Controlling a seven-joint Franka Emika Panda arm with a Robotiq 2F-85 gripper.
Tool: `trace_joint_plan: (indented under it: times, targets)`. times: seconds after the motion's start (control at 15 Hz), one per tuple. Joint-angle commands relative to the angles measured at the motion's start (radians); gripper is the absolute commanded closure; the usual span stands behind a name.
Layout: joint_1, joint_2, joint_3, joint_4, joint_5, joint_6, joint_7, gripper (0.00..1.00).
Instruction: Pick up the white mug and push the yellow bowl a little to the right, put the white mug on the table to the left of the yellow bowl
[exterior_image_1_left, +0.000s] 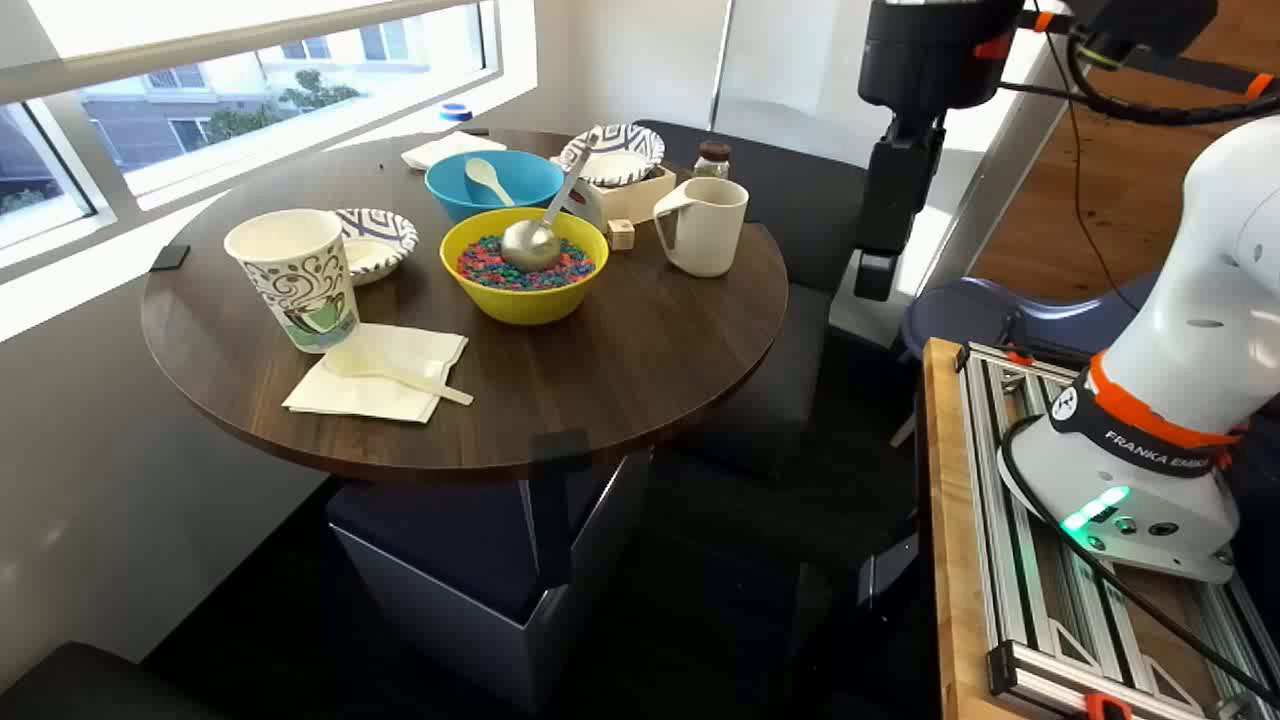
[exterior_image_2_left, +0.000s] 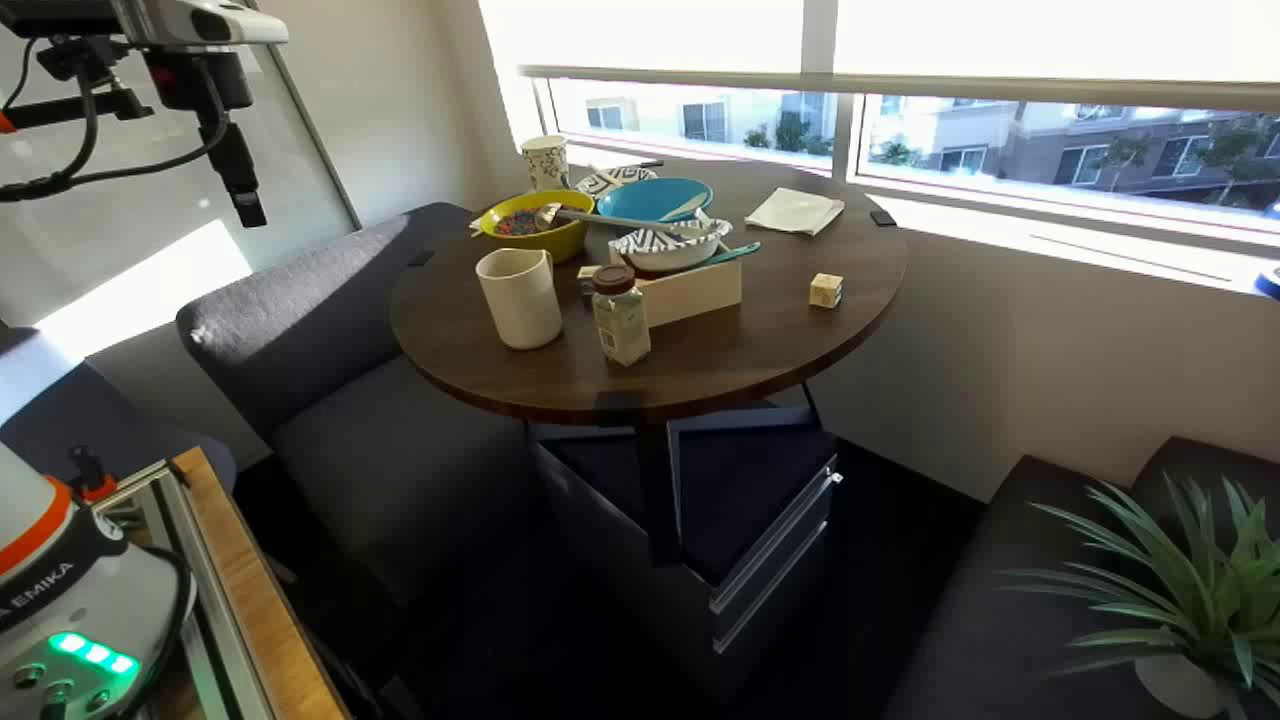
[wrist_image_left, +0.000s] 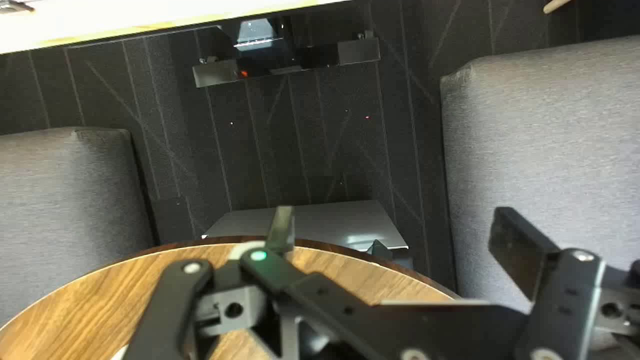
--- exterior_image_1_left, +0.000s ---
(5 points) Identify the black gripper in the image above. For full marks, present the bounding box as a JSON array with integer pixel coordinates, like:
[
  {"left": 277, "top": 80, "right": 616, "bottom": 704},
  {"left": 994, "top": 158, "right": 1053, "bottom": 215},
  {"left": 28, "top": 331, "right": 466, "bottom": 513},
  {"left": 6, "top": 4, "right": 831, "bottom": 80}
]
[{"left": 854, "top": 0, "right": 1018, "bottom": 302}]

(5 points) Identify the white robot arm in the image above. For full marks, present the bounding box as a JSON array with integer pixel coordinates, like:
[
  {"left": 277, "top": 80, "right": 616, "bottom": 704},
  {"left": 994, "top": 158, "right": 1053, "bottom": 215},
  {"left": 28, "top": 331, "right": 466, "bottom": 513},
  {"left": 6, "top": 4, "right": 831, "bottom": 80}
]
[{"left": 854, "top": 0, "right": 1280, "bottom": 584}]

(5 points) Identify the patterned paper plate left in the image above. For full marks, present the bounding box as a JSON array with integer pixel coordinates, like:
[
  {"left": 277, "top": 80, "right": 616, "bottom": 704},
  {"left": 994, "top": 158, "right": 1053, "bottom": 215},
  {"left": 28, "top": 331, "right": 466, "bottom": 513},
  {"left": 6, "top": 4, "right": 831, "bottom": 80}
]
[{"left": 337, "top": 208, "right": 418, "bottom": 284}]

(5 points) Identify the grey table pedestal box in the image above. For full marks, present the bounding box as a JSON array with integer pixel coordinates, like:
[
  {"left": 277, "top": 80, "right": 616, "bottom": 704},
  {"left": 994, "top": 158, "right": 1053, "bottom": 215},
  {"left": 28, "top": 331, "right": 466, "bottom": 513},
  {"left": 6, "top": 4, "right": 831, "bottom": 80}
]
[{"left": 327, "top": 451, "right": 647, "bottom": 714}]

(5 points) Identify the yellow bowl with colourful cereal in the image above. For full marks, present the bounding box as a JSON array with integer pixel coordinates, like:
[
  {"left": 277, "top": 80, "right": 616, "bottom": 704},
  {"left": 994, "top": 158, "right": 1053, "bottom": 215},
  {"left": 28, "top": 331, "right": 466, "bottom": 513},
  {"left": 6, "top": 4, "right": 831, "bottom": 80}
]
[{"left": 435, "top": 208, "right": 606, "bottom": 329}]

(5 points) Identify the white paper napkin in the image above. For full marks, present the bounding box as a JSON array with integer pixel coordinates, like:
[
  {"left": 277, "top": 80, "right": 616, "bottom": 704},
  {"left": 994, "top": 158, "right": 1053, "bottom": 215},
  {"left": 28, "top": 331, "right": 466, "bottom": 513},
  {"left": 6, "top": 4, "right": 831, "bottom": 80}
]
[{"left": 283, "top": 326, "right": 470, "bottom": 424}]

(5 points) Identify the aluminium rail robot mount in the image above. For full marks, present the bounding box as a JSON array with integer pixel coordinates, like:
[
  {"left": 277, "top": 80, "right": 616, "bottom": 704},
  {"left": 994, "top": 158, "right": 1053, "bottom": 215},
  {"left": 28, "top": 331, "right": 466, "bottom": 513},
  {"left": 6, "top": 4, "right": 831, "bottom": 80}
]
[{"left": 938, "top": 346, "right": 1277, "bottom": 720}]

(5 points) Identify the small wooden cube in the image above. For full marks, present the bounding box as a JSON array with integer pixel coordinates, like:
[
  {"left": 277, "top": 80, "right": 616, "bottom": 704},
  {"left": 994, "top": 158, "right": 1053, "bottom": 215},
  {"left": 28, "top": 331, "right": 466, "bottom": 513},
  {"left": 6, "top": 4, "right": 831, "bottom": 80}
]
[{"left": 606, "top": 219, "right": 636, "bottom": 251}]

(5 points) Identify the round dark wooden table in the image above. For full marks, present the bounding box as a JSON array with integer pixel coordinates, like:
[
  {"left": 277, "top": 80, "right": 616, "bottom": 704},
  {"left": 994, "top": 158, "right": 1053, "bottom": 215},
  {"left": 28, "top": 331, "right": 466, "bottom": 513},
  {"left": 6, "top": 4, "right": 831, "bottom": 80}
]
[{"left": 138, "top": 140, "right": 789, "bottom": 480}]

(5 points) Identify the white napkin at back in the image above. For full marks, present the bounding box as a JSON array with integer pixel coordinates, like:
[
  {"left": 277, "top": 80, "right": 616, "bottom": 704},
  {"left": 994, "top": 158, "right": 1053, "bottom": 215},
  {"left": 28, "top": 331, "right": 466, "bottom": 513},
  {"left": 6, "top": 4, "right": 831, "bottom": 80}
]
[{"left": 398, "top": 132, "right": 507, "bottom": 171}]

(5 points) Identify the patterned paper cup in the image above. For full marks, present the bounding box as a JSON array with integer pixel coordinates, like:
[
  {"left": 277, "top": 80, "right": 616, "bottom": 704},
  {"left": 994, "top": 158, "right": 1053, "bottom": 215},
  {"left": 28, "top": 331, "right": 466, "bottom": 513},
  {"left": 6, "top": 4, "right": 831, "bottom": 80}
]
[{"left": 225, "top": 208, "right": 359, "bottom": 357}]

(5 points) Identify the wooden bench top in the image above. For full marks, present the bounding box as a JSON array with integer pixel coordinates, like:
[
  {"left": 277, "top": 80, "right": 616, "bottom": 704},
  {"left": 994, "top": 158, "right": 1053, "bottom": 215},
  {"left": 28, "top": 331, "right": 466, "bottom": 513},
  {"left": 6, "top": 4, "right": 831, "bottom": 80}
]
[{"left": 925, "top": 340, "right": 1006, "bottom": 720}]

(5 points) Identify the black cable with orange tape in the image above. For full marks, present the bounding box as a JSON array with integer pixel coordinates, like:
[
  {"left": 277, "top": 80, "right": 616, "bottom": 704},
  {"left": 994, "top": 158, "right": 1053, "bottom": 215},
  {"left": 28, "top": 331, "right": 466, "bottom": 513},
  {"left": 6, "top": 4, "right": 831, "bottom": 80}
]
[{"left": 994, "top": 0, "right": 1280, "bottom": 132}]

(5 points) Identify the white plastic spoon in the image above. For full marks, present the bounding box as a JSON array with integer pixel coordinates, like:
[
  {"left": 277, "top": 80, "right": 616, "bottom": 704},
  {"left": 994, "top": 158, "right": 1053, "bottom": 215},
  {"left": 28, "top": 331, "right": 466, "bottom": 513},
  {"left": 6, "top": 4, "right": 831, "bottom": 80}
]
[{"left": 462, "top": 158, "right": 512, "bottom": 208}]

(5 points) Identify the small spice jar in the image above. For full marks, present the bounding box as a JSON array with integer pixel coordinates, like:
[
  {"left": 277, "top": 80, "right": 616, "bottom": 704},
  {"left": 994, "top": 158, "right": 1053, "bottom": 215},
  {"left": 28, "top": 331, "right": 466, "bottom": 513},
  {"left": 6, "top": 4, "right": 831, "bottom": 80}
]
[{"left": 692, "top": 140, "right": 730, "bottom": 178}]

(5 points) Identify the dark cushioned seat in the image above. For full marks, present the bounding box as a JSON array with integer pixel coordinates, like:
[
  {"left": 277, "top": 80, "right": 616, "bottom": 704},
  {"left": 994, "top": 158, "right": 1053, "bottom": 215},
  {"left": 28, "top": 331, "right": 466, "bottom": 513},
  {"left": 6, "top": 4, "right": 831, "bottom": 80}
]
[{"left": 662, "top": 138, "right": 863, "bottom": 480}]

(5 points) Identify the small black device on sill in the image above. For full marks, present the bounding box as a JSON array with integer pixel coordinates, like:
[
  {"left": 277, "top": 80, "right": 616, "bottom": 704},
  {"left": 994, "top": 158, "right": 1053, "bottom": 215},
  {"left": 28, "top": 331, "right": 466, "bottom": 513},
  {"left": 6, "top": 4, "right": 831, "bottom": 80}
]
[{"left": 149, "top": 246, "right": 193, "bottom": 275}]

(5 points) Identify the white ceramic mug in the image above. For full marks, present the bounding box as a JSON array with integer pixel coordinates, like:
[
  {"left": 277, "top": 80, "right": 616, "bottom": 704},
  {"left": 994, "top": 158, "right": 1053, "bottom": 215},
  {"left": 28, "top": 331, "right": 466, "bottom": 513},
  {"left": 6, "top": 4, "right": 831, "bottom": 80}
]
[{"left": 650, "top": 178, "right": 746, "bottom": 275}]

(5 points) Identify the blue bowl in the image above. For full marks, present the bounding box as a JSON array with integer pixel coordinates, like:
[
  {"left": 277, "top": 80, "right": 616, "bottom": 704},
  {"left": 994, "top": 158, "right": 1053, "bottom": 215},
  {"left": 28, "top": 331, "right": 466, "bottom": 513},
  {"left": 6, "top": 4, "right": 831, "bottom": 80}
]
[{"left": 424, "top": 150, "right": 562, "bottom": 219}]

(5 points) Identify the wooden box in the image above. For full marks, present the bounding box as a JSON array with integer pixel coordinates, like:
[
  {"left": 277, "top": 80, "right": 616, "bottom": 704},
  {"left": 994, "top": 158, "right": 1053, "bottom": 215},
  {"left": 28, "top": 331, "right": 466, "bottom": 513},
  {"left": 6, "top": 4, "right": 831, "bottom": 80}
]
[{"left": 585, "top": 170, "right": 676, "bottom": 223}]

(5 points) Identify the metal ladle spoon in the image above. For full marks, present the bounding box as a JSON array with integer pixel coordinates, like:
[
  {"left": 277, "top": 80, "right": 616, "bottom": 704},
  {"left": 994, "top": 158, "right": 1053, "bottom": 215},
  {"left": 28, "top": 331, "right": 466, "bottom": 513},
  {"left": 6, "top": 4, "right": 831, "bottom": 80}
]
[{"left": 498, "top": 159, "right": 585, "bottom": 269}]

